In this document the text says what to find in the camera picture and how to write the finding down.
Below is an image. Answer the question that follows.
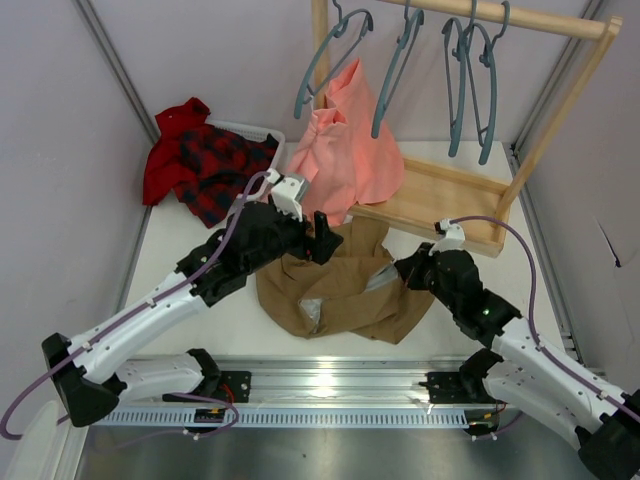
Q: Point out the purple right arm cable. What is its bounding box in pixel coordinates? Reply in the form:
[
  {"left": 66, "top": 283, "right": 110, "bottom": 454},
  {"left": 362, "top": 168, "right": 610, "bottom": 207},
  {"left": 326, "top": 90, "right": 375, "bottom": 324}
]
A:
[{"left": 449, "top": 215, "right": 640, "bottom": 426}]

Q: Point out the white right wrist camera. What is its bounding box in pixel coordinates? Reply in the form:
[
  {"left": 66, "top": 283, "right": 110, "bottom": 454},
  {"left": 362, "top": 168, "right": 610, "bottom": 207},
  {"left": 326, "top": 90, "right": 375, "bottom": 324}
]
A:
[{"left": 429, "top": 219, "right": 466, "bottom": 255}]

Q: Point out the blue plastic hanger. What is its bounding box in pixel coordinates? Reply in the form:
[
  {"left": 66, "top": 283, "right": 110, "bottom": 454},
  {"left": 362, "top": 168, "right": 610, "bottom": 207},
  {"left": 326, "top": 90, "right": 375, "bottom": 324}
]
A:
[
  {"left": 371, "top": 1, "right": 425, "bottom": 139},
  {"left": 462, "top": 0, "right": 512, "bottom": 166},
  {"left": 441, "top": 1, "right": 477, "bottom": 158}
]

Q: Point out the white plastic basket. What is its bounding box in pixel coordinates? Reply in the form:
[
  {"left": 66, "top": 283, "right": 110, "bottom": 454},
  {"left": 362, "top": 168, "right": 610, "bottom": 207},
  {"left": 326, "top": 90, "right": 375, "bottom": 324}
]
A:
[{"left": 207, "top": 119, "right": 287, "bottom": 171}]

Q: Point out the tan pleated skirt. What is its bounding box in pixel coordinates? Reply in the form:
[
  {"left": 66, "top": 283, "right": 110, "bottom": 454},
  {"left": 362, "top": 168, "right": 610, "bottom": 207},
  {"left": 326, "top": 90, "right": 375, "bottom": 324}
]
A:
[{"left": 256, "top": 217, "right": 434, "bottom": 345}]

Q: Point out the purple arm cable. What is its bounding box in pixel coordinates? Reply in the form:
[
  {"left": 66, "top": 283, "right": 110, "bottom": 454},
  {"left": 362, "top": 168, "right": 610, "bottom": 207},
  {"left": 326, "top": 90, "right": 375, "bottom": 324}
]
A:
[
  {"left": 0, "top": 170, "right": 276, "bottom": 441},
  {"left": 449, "top": 215, "right": 640, "bottom": 426}
]

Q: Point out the pink pleated skirt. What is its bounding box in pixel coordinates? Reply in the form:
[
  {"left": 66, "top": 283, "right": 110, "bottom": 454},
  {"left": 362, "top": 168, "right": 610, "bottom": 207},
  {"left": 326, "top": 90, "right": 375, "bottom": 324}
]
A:
[{"left": 287, "top": 59, "right": 405, "bottom": 227}]

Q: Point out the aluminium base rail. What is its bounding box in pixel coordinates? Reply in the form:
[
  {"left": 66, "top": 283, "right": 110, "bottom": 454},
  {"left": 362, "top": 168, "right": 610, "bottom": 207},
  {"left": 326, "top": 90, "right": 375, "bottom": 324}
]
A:
[{"left": 69, "top": 353, "right": 606, "bottom": 407}]

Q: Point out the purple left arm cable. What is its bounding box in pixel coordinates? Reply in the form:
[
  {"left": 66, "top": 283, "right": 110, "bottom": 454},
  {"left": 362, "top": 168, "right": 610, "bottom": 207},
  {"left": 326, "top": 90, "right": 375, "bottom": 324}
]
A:
[{"left": 0, "top": 170, "right": 276, "bottom": 441}]

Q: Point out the blue hanger with pink skirt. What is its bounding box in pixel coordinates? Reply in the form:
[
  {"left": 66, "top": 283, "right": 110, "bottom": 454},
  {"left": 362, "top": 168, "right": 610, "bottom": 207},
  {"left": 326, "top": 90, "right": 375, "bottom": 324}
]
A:
[{"left": 293, "top": 1, "right": 374, "bottom": 120}]

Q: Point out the white slotted cable duct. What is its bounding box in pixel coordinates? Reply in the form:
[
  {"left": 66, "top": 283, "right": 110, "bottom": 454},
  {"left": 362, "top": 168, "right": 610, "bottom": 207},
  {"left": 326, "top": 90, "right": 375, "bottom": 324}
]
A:
[{"left": 97, "top": 406, "right": 469, "bottom": 429}]

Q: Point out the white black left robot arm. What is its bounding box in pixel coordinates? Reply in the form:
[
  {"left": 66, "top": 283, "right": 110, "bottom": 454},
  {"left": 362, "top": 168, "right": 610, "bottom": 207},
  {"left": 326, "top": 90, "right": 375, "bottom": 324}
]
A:
[{"left": 42, "top": 202, "right": 343, "bottom": 427}]

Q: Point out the red plaid garment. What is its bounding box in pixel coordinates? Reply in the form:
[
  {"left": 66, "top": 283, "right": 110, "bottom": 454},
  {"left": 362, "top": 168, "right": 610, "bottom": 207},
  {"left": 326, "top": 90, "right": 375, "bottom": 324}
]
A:
[{"left": 142, "top": 97, "right": 279, "bottom": 228}]

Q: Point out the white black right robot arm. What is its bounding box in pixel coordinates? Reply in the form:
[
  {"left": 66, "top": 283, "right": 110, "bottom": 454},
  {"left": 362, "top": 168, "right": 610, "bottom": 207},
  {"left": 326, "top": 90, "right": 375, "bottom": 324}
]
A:
[{"left": 394, "top": 243, "right": 639, "bottom": 479}]

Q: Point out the white round object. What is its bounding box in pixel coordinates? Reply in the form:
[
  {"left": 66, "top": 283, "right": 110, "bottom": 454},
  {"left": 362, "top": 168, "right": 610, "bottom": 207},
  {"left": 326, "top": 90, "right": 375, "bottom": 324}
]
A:
[{"left": 4, "top": 400, "right": 71, "bottom": 480}]

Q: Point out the wooden clothes rack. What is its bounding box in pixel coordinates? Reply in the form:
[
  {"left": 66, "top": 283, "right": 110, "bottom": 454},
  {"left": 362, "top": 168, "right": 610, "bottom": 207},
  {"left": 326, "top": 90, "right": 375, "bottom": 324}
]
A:
[{"left": 311, "top": 0, "right": 625, "bottom": 259}]

